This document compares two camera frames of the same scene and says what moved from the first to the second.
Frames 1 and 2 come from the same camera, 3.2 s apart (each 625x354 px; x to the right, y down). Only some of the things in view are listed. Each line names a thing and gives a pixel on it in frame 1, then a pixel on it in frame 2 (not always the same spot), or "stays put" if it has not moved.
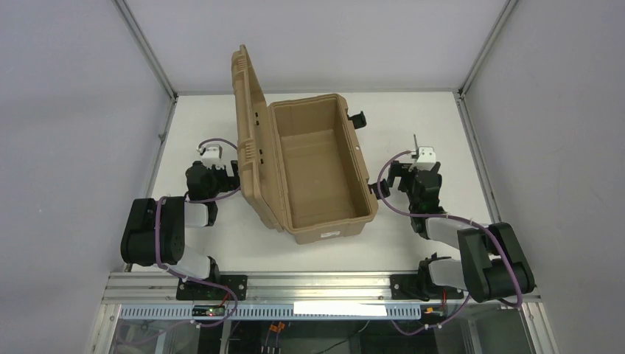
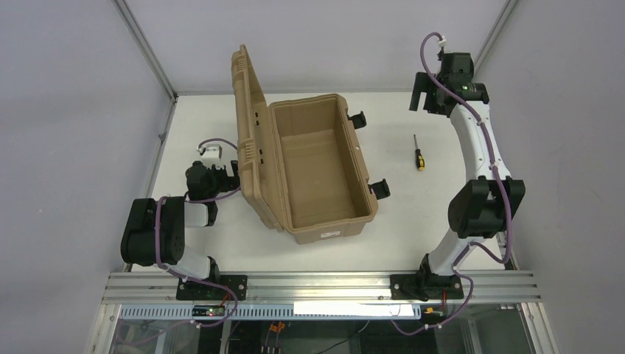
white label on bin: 330,234 stays put
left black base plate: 193,290 stays put
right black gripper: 407,176 → 422,92
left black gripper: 227,175 stays put
